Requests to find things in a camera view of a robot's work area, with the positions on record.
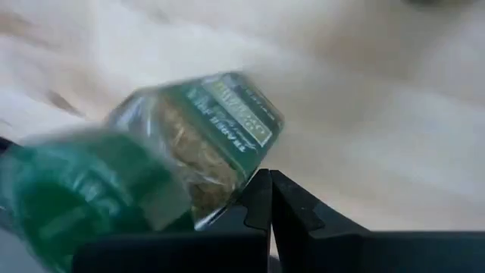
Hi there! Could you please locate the green lid glass spice jar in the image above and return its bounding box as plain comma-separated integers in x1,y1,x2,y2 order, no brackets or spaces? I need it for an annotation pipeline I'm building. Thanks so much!
0,71,286,273

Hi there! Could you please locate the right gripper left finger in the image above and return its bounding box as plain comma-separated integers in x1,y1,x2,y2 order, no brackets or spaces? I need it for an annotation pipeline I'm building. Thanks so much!
71,168,272,273

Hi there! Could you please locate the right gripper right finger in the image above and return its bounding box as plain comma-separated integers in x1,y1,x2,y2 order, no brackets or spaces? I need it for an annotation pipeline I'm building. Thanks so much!
271,169,485,273

